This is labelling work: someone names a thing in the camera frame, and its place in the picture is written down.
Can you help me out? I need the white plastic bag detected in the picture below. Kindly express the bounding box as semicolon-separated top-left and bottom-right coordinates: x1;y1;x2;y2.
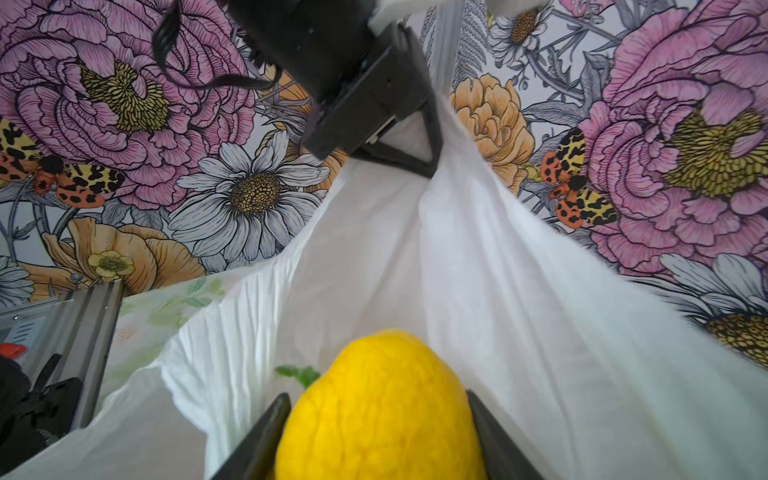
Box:
13;102;767;479

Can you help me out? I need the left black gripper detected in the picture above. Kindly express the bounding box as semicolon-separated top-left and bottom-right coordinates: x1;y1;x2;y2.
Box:
302;23;443;179

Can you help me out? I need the yellow lemon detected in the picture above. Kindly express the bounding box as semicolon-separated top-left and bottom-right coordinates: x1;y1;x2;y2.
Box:
274;330;487;479

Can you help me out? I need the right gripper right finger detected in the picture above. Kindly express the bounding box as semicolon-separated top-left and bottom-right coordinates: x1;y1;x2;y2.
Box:
466;390;543;480

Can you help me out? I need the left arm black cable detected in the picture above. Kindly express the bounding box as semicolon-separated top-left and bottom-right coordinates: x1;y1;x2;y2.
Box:
151;0;283;92

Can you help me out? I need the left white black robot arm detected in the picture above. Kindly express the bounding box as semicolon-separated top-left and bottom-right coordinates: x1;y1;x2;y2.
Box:
228;1;443;178

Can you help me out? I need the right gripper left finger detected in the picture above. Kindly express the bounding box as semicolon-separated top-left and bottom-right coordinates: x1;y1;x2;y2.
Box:
212;393;292;480

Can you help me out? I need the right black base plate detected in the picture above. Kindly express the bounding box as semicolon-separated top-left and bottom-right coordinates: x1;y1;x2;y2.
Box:
1;354;83;475

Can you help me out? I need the green lime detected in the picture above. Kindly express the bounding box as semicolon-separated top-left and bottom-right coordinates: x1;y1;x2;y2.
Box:
275;365;321;390

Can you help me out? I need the aluminium front rail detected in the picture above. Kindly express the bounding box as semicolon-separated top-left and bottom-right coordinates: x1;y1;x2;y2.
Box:
1;281;124;432

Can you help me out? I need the red handled tool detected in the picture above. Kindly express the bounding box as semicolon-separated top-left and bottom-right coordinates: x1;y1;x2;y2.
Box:
0;343;27;360

